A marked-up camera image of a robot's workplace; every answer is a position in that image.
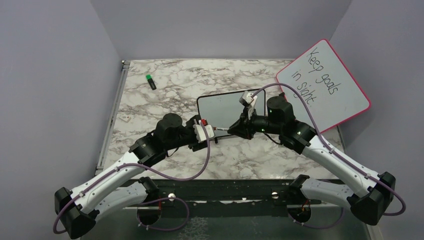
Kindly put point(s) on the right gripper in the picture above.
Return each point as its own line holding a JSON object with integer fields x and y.
{"x": 243, "y": 127}

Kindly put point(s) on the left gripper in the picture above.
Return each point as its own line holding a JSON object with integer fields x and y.
{"x": 195, "y": 146}

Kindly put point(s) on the black framed small whiteboard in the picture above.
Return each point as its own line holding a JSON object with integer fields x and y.
{"x": 220, "y": 110}

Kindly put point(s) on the red whiteboard marker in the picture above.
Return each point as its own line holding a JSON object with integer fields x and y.
{"x": 220, "y": 129}

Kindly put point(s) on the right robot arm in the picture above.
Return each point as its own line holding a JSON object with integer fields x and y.
{"x": 365, "y": 192}

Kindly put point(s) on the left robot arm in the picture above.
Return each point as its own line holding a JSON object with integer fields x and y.
{"x": 80, "y": 208}

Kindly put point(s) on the pink framed written whiteboard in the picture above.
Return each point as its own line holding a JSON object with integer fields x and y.
{"x": 321, "y": 89}

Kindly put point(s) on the small white tag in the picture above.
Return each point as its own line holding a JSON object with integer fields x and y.
{"x": 125, "y": 118}

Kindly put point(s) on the green highlighter pen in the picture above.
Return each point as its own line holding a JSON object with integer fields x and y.
{"x": 151, "y": 82}

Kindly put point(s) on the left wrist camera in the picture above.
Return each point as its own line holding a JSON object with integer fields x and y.
{"x": 203, "y": 131}

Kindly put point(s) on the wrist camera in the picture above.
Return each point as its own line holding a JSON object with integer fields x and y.
{"x": 203, "y": 131}
{"x": 247, "y": 99}

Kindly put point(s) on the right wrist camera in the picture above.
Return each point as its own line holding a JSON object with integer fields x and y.
{"x": 247, "y": 99}

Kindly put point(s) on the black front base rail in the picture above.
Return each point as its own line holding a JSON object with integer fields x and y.
{"x": 207, "y": 198}

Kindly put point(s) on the aluminium frame rail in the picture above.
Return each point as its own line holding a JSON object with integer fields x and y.
{"x": 100, "y": 165}

